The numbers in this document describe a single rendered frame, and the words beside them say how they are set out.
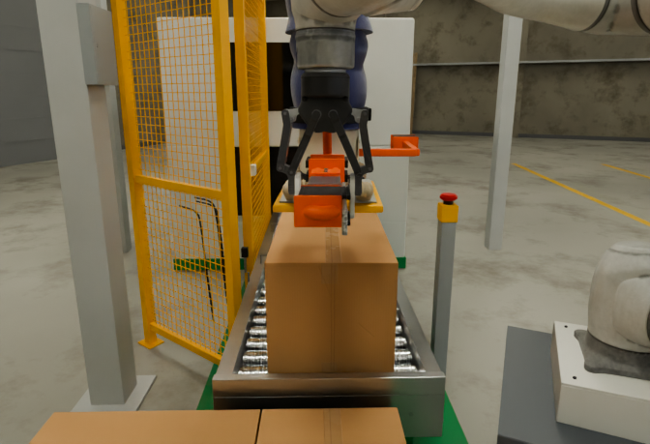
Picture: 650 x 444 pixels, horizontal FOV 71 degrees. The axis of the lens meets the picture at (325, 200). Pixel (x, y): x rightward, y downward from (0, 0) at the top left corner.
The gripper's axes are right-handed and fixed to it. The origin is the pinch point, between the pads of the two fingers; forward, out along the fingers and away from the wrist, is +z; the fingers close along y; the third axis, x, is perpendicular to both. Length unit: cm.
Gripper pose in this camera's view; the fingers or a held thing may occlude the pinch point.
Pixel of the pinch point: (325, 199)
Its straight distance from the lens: 75.0
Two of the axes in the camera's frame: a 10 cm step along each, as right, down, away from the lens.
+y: -10.0, -0.1, 0.4
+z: 0.0, 9.7, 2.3
